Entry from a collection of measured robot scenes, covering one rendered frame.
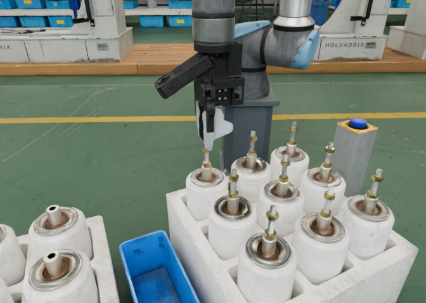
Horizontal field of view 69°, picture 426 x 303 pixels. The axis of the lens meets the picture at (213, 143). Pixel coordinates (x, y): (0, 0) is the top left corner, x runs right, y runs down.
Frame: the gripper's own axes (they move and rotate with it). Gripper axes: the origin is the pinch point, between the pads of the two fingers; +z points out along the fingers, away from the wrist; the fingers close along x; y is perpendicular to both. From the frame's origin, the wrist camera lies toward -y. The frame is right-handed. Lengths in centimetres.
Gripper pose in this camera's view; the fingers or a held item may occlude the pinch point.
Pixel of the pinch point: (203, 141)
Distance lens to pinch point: 64.8
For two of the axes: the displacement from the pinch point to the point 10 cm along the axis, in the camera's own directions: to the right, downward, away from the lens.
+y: 9.5, -1.4, 2.7
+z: 0.0, 8.8, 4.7
